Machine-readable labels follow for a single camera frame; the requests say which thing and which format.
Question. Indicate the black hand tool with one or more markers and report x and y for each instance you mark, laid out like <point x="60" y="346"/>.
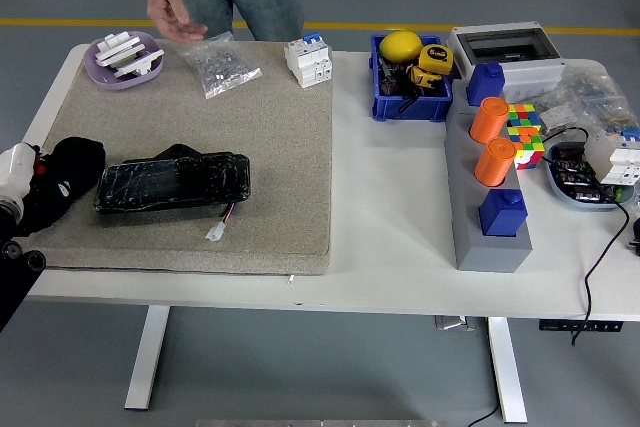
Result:
<point x="389" y="79"/>

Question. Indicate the blue plastic bin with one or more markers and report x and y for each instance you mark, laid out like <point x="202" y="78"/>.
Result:
<point x="410" y="107"/>

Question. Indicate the white plastic strips stack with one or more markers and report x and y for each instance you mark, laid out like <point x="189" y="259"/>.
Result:
<point x="117" y="47"/>

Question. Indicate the grey distribution box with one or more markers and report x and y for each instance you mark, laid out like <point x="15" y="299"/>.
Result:
<point x="530" y="72"/>

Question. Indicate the clear bag of screws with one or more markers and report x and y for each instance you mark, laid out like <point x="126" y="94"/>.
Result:
<point x="220" y="67"/>

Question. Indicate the black plug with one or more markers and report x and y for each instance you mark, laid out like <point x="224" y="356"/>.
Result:
<point x="636" y="234"/>

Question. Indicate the purple plastic tray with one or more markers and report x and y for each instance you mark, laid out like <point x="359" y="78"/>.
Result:
<point x="100" y="78"/>

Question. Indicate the light blue bowl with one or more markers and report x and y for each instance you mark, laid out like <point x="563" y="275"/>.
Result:
<point x="562" y="195"/>

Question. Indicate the orange cylinder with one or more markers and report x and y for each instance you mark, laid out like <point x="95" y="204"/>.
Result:
<point x="492" y="162"/>
<point x="487" y="122"/>

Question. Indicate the grey block base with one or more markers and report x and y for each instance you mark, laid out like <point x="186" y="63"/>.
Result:
<point x="492" y="254"/>

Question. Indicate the yellow black tape measure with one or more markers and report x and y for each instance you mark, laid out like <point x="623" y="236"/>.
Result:
<point x="435" y="59"/>

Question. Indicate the blue block with knob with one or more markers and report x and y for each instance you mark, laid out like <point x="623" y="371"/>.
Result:
<point x="484" y="84"/>
<point x="500" y="217"/>

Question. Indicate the grey-brown mat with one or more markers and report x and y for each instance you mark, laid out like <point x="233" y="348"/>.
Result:
<point x="250" y="122"/>

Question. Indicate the black plastic-wrapped panel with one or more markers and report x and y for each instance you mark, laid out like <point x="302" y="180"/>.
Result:
<point x="165" y="182"/>

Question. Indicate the black table control panel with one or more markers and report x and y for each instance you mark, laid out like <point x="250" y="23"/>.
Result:
<point x="555" y="326"/>

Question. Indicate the white circuit breaker row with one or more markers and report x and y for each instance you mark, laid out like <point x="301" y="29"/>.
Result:
<point x="615" y="162"/>

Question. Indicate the white circuit breaker blue switch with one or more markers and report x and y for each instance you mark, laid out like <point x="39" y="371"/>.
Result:
<point x="307" y="64"/>

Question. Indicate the black electronic parts pile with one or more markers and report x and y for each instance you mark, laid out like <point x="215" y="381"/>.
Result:
<point x="575" y="174"/>

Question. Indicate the yellow ball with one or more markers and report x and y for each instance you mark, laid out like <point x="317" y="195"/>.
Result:
<point x="400" y="46"/>

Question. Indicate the small yellow black tool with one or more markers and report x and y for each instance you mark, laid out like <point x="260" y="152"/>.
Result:
<point x="424" y="78"/>

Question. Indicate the colourful puzzle cube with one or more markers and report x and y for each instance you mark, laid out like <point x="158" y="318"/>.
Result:
<point x="525" y="147"/>

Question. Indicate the black rag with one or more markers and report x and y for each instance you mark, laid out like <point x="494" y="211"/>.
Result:
<point x="80" y="157"/>

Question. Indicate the white table leg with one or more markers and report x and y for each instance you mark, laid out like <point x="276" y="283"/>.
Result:
<point x="145" y="362"/>
<point x="505" y="372"/>

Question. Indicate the person's right hand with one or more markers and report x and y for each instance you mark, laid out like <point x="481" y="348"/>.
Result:
<point x="167" y="14"/>

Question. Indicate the white plastic bracket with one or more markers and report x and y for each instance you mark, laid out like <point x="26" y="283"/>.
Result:
<point x="145" y="59"/>

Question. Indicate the clear bag of components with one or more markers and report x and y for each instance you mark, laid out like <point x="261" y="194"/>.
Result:
<point x="590" y="97"/>

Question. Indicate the silver bracket under table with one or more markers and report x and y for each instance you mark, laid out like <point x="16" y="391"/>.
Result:
<point x="450" y="323"/>

